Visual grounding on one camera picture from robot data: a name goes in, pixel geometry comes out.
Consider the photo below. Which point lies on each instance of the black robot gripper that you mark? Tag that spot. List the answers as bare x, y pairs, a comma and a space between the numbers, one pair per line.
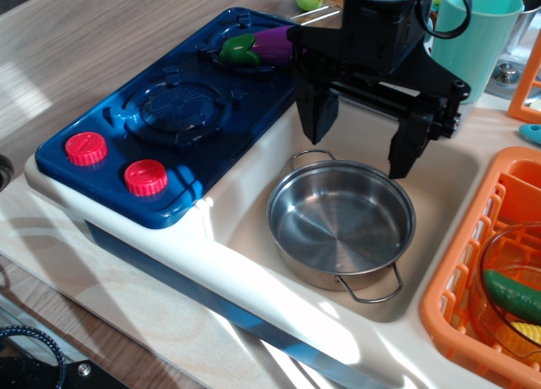
378, 58

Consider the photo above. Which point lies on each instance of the stainless steel pan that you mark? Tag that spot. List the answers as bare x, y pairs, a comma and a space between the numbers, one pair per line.
341, 225

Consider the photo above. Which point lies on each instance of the blue toy stove top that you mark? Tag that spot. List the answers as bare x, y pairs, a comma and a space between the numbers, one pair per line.
192, 112

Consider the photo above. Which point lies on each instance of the red stove knob right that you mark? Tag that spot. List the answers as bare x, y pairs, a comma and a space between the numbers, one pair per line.
145, 178

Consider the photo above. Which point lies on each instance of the red stove knob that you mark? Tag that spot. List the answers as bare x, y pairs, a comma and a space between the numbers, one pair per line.
145, 178
86, 149

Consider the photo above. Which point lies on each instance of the red stove knob left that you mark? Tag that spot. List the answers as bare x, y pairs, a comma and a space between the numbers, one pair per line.
86, 149

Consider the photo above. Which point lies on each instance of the purple toy eggplant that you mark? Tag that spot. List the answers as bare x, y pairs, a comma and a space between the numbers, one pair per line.
268, 47

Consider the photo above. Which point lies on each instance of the teal plastic cup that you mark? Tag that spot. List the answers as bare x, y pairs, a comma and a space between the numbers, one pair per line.
473, 54

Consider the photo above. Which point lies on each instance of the steel pot with lid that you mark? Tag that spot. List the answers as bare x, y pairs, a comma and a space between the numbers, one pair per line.
509, 69

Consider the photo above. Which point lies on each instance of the orange dish rack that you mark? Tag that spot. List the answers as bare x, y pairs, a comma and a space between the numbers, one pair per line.
508, 194

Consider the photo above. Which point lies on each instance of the transparent orange bowl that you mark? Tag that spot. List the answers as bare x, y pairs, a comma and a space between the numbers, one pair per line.
515, 252

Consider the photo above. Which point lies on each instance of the green toy cucumber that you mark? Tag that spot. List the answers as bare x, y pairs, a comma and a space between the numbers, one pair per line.
512, 296

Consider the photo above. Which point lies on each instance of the yellow toy corn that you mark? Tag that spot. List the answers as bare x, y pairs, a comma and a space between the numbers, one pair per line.
520, 340

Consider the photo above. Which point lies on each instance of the orange frame stand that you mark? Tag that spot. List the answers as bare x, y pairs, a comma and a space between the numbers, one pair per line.
518, 108

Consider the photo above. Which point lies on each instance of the teal utensil handle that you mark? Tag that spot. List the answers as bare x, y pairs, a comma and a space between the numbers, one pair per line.
531, 132

